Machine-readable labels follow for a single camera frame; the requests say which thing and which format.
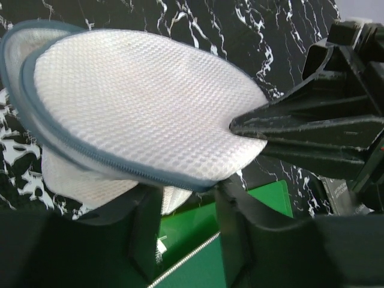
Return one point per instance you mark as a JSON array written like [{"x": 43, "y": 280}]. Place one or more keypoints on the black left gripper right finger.
[{"x": 264, "y": 248}]

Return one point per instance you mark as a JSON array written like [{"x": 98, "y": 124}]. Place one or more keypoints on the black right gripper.
[{"x": 332, "y": 122}]

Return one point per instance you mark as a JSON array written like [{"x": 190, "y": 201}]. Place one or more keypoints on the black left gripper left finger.
[{"x": 112, "y": 246}]

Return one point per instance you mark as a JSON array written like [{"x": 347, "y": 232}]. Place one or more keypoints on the light green plastic folder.
[{"x": 183, "y": 232}]

